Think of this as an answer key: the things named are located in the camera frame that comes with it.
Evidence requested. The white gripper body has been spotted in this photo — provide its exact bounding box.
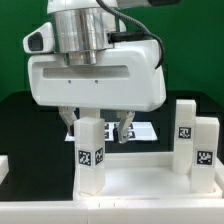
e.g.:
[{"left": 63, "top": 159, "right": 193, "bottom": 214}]
[{"left": 23, "top": 23, "right": 166, "bottom": 112}]

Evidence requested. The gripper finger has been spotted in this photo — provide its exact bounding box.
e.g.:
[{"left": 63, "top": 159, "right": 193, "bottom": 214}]
[
  {"left": 59, "top": 107, "right": 77, "bottom": 136},
  {"left": 113, "top": 111, "right": 135, "bottom": 144}
]

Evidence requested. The white desk top tray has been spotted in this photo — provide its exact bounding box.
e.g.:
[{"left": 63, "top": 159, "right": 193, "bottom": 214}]
[{"left": 73, "top": 152, "right": 224, "bottom": 200}]

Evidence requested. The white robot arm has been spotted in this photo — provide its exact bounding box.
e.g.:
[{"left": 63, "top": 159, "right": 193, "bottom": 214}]
[{"left": 23, "top": 0, "right": 181, "bottom": 143}]

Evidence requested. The white flat base plate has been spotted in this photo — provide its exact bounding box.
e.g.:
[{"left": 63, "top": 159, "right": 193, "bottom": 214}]
[{"left": 64, "top": 121, "right": 159, "bottom": 142}]

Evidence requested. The white front rail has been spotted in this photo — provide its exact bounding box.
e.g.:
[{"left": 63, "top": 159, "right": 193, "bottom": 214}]
[{"left": 0, "top": 199, "right": 224, "bottom": 224}]

